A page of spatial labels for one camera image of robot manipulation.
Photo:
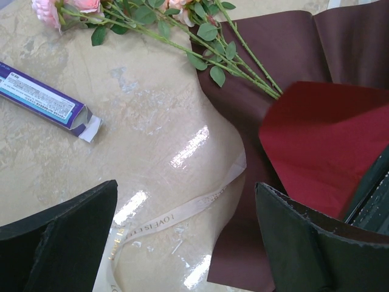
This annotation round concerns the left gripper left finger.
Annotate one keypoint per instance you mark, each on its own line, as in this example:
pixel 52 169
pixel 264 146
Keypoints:
pixel 60 248

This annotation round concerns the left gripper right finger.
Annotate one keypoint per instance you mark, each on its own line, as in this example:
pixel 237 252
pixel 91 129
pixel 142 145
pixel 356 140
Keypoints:
pixel 310 251

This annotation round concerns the beige printed ribbon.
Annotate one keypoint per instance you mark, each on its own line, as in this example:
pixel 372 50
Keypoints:
pixel 120 235

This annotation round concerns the red wrapping paper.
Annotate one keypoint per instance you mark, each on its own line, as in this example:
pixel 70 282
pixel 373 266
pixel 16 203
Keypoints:
pixel 316 142

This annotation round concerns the pink rose bouquet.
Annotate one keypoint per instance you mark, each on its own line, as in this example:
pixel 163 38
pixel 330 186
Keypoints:
pixel 201 29

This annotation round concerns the purple toothpaste box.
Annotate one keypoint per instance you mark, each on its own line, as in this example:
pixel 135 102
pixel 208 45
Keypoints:
pixel 49 103

